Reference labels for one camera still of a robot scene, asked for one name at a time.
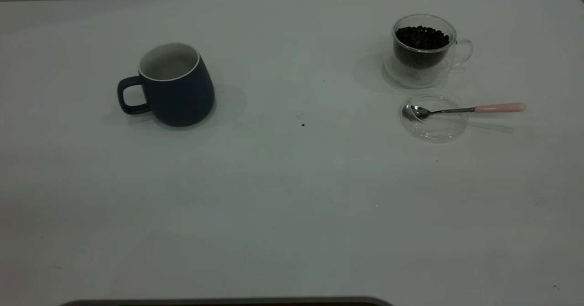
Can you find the dark blue ceramic mug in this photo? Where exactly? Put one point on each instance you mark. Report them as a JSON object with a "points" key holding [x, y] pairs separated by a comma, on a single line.
{"points": [[182, 96]]}

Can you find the clear glass lid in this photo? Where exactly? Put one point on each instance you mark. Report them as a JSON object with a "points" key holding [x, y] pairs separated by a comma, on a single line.
{"points": [[438, 130]]}

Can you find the pile of coffee beans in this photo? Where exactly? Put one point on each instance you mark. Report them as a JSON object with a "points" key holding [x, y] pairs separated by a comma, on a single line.
{"points": [[422, 39]]}

